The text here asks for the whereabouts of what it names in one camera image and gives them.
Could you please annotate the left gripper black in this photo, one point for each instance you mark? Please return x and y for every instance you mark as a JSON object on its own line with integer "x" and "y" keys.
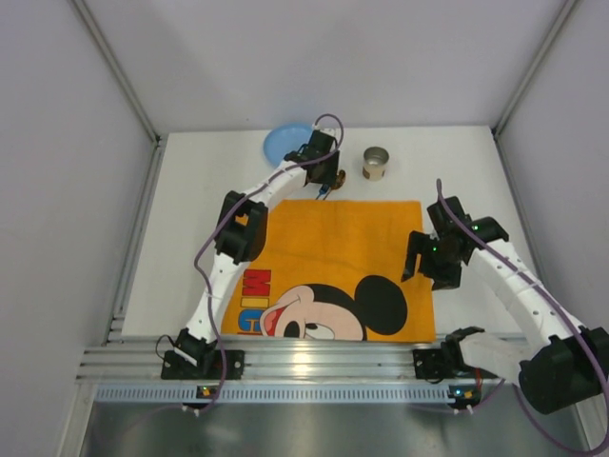
{"x": 324, "y": 174}

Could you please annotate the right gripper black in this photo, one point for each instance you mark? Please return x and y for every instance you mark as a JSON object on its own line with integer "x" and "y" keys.
{"x": 429, "y": 262}

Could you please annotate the orange cartoon mouse towel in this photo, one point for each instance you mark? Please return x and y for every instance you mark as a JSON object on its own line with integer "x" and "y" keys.
{"x": 332, "y": 270}

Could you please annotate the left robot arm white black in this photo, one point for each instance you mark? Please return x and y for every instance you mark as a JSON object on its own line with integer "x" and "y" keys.
{"x": 240, "y": 234}

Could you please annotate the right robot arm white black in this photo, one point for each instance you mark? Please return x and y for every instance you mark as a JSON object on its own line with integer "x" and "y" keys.
{"x": 562, "y": 362}

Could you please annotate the light blue plate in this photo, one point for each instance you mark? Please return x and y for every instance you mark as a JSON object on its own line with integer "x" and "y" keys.
{"x": 283, "y": 140}

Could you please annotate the gold metal spoon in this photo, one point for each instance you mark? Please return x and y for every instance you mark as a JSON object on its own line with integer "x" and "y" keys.
{"x": 340, "y": 180}

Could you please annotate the blue fork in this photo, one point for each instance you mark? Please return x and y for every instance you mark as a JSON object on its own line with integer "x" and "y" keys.
{"x": 323, "y": 192}

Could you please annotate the small metal cup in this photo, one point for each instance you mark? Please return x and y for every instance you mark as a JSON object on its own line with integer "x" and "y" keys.
{"x": 375, "y": 160}

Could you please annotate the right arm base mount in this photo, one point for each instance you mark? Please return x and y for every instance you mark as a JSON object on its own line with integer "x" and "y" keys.
{"x": 431, "y": 365}

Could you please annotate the slotted cable duct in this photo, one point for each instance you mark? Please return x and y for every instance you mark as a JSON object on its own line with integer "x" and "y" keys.
{"x": 286, "y": 394}

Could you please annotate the aluminium rail beam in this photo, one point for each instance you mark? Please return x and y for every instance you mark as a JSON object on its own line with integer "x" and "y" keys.
{"x": 266, "y": 359}

